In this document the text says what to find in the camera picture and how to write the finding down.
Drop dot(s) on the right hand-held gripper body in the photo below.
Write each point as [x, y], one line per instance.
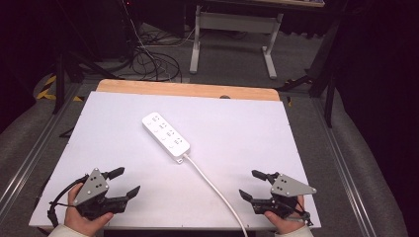
[287, 187]

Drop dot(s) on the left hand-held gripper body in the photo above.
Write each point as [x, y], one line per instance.
[92, 186]

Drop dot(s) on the person's right hand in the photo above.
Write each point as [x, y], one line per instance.
[287, 225]

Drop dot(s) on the person's left hand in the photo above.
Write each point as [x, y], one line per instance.
[76, 221]

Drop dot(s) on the white board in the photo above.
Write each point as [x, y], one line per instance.
[230, 138]

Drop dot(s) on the white power strip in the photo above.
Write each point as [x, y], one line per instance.
[165, 137]

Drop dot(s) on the black metal stand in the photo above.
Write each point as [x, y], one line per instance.
[329, 82]
[60, 82]

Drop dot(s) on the yellow black floor tape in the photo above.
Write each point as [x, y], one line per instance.
[49, 86]

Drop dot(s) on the wooden table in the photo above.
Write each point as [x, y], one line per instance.
[184, 89]

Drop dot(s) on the aluminium rail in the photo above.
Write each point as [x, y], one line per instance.
[36, 148]
[342, 164]

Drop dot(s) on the white metal desk frame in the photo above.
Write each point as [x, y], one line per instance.
[232, 20]

